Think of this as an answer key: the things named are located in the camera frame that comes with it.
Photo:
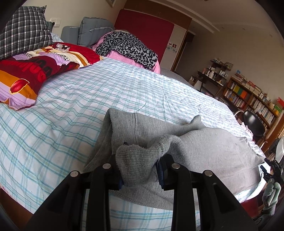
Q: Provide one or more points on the black white plaid pillow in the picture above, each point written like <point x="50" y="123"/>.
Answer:
<point x="26" y="30"/>

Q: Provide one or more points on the red patterned pillow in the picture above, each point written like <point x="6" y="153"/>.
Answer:
<point x="23" y="75"/>

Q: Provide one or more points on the grey padded headboard cushion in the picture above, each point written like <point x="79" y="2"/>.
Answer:
<point x="89" y="32"/>

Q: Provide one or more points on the plaid bed sheet mattress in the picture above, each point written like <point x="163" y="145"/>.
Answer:
<point x="84" y="117"/>

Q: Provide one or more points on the black chair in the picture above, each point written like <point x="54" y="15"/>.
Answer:
<point x="254" y="124"/>

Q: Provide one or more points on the dark wooden desk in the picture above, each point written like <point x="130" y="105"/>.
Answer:
<point x="204" y="79"/>

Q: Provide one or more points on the leopard print garment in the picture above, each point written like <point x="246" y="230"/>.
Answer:
<point x="128" y="47"/>

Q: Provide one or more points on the pink blanket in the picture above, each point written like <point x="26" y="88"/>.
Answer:
<point x="133" y="58"/>

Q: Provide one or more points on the wall power socket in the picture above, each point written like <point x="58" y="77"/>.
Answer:
<point x="56" y="22"/>

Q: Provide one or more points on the wooden bookshelf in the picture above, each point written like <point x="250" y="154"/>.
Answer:
<point x="243" y="98"/>

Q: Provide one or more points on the desk top shelf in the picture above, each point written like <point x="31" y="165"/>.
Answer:
<point x="218" y="70"/>

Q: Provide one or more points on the red wardrobe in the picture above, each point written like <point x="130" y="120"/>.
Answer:
<point x="161" y="28"/>

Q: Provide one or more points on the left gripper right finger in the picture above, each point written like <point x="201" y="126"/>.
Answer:
<point x="218" y="207"/>

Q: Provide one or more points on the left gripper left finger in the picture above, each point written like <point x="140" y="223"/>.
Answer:
<point x="80" y="201"/>

